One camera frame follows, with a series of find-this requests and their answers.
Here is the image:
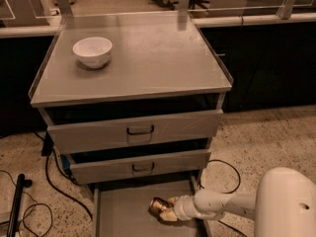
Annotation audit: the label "grey top drawer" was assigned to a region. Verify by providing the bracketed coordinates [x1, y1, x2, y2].
[47, 110, 223, 154]

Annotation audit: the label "black cable left floor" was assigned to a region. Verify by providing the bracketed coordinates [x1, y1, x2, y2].
[33, 131, 94, 221]

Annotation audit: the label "grey bottom drawer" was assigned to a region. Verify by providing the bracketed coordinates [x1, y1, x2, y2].
[92, 172, 210, 237]

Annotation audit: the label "thin black cable loop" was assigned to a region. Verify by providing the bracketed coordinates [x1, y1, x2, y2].
[0, 169, 54, 237]

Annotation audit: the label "grey middle drawer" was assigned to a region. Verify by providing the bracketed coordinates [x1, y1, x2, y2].
[70, 149, 210, 184]

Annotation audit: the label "person's shoes in background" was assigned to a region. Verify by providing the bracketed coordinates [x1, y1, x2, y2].
[150, 0, 174, 10]

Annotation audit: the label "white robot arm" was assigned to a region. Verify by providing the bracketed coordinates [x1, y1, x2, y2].
[158, 167, 316, 237]

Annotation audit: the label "grey drawer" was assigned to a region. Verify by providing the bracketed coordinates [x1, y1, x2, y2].
[70, 149, 210, 184]
[92, 172, 210, 237]
[47, 110, 223, 154]

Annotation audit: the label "white ceramic bowl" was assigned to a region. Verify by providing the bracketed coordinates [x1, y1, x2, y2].
[72, 37, 113, 69]

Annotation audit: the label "grey metal drawer cabinet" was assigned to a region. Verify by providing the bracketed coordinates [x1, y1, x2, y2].
[28, 11, 234, 237]

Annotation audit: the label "orange soda can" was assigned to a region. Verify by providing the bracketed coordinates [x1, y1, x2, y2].
[149, 197, 173, 216]

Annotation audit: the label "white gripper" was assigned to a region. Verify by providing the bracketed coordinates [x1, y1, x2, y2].
[159, 196, 197, 222]

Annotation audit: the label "black bar on floor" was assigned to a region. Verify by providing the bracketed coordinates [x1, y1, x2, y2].
[6, 174, 32, 237]

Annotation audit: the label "black cable right floor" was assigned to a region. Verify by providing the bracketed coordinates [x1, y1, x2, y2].
[197, 159, 249, 237]

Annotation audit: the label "black cable floor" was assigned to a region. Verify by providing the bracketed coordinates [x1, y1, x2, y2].
[197, 159, 249, 237]
[33, 131, 94, 221]

